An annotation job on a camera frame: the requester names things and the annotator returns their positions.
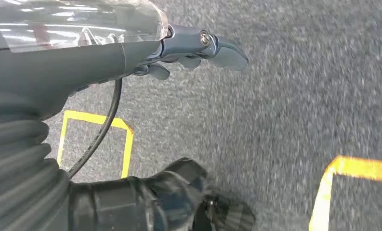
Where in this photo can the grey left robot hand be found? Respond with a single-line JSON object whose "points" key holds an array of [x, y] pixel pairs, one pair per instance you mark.
{"points": [[66, 63]]}

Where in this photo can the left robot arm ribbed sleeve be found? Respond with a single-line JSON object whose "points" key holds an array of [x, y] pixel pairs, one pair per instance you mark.
{"points": [[15, 175]]}

